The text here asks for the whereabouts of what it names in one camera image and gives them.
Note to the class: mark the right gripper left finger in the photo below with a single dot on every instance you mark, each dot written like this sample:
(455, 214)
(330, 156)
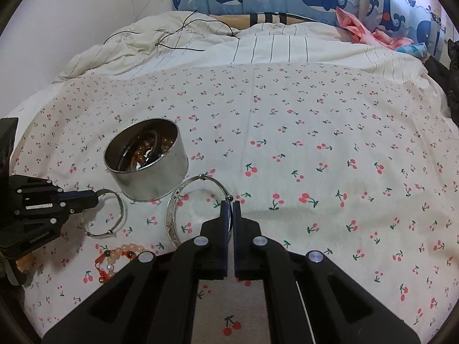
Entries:
(152, 299)

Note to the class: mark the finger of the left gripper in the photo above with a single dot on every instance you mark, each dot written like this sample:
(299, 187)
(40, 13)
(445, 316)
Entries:
(78, 201)

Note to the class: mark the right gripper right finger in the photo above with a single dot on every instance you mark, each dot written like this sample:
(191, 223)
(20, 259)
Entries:
(309, 299)

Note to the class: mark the thin silver bangle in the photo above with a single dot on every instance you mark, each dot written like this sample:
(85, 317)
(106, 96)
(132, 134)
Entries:
(105, 219)

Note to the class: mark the engraved silver bangle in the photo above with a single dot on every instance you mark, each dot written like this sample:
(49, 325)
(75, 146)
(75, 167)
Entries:
(192, 203)

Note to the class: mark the jewelry pile in tin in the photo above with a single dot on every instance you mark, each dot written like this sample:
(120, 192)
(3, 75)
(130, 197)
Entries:
(143, 150)

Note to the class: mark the left hand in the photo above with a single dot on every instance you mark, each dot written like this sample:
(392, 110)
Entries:
(22, 264)

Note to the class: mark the round silver metal tin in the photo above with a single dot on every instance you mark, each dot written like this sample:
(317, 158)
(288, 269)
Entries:
(158, 179)

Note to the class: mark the cherry print bed sheet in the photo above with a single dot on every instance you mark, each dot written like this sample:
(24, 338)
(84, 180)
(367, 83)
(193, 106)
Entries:
(322, 157)

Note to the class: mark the white striped duvet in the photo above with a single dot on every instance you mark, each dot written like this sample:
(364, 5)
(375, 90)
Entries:
(186, 40)

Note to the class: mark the striped tan pillow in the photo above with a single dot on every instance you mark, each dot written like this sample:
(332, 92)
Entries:
(245, 21)

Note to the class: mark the black jacket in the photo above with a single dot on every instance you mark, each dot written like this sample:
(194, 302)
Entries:
(447, 78)

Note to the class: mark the pink cloth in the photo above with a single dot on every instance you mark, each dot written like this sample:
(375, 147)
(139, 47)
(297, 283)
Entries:
(359, 34)

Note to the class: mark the black camera box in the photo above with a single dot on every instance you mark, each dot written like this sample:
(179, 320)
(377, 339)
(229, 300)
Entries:
(8, 127)

